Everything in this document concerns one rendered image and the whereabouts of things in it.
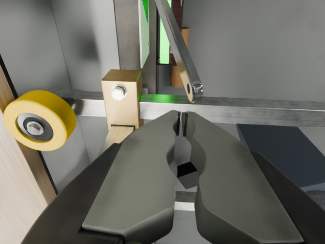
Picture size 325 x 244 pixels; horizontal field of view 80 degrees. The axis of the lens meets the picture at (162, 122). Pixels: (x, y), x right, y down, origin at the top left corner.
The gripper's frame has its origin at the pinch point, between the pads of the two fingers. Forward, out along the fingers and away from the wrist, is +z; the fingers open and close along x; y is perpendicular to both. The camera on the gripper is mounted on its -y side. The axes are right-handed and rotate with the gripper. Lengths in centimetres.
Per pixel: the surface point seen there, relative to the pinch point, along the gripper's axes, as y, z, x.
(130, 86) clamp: 4.2, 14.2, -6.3
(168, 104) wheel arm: 7.2, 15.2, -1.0
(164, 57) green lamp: 4.1, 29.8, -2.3
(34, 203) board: 26.0, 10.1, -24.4
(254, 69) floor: 27, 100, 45
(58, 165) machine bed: 30.1, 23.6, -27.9
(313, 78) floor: 30, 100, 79
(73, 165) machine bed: 36, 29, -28
